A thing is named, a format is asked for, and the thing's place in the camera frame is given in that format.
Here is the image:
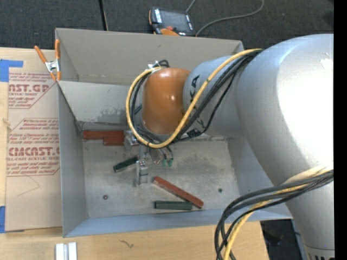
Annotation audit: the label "long red-brown flat block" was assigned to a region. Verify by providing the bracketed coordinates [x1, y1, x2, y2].
[82, 129, 126, 141]

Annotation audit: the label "short red-brown flat block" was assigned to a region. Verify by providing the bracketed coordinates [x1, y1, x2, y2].
[103, 136, 126, 147]

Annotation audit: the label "brown cardboard board red print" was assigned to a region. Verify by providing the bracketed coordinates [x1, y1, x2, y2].
[0, 47, 63, 233]

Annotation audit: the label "dark green flat block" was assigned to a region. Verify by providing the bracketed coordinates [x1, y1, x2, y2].
[154, 200, 194, 211]
[113, 156, 139, 173]

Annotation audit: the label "grey metal bin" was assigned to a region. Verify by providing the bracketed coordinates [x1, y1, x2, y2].
[55, 28, 293, 238]

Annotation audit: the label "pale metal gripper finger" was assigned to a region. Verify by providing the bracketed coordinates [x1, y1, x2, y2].
[133, 160, 149, 187]
[124, 130, 139, 151]

